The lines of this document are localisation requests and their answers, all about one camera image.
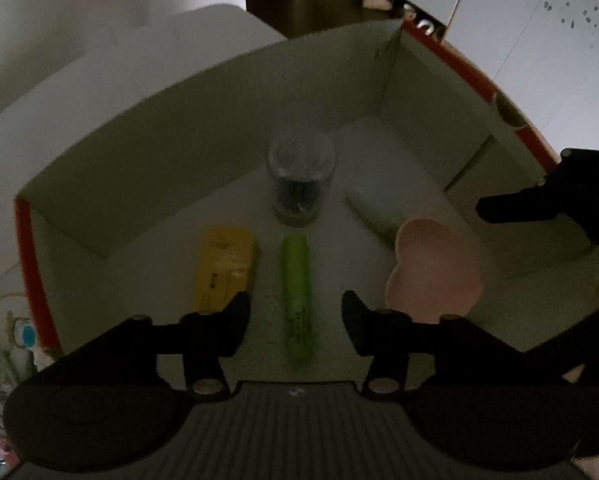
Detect clear jar with dark contents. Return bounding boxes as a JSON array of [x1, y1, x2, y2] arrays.
[[267, 129, 338, 227]]

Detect yellow small box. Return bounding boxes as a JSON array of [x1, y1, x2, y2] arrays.
[[193, 226, 258, 313]]

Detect red cardboard box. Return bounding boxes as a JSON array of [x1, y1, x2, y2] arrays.
[[13, 16, 599, 386]]

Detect white green tube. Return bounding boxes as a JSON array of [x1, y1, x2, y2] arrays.
[[347, 182, 405, 248]]

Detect pink flower-shaped dish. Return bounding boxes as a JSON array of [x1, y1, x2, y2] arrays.
[[384, 217, 484, 325]]

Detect green highlighter pen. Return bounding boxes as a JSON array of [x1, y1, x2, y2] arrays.
[[278, 236, 314, 367]]

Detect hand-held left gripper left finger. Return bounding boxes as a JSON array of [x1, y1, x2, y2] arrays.
[[62, 290, 253, 402]]

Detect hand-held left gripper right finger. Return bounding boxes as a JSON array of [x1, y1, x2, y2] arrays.
[[340, 289, 541, 402]]

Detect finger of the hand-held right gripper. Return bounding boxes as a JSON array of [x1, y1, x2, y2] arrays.
[[527, 302, 599, 386], [476, 177, 598, 224]]

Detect grey wall cabinet unit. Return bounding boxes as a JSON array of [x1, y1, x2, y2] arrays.
[[347, 0, 599, 153]]

